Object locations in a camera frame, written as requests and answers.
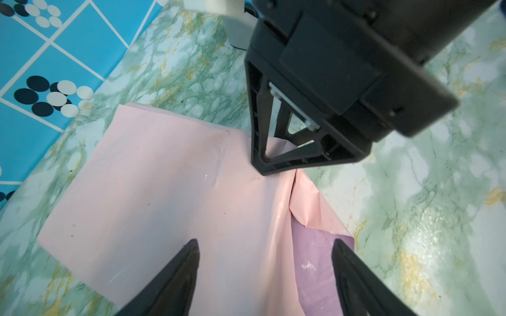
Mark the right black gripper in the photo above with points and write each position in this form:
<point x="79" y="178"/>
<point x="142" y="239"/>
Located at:
<point x="358" y="65"/>

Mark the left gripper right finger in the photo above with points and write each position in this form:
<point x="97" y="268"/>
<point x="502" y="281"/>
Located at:
<point x="360" y="291"/>

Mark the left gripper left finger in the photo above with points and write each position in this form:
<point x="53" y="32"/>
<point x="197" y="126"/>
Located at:
<point x="171" y="291"/>

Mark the purple wrapping paper sheet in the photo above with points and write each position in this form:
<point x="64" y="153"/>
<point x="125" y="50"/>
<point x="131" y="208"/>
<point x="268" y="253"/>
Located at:
<point x="157" y="180"/>

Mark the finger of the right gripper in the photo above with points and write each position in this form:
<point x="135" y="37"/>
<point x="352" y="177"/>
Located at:
<point x="290" y="132"/>

